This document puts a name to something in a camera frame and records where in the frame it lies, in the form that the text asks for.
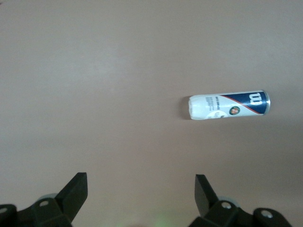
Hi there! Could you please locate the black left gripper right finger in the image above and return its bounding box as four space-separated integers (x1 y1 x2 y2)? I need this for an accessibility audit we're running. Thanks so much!
187 174 292 227

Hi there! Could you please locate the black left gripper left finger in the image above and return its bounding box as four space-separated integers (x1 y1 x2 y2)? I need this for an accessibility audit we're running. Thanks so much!
0 172 89 227

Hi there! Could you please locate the white blue tennis ball can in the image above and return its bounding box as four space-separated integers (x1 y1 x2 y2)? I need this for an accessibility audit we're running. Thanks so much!
188 89 271 121

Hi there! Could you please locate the brown table mat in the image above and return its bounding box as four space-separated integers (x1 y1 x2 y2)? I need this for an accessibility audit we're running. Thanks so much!
0 0 303 227

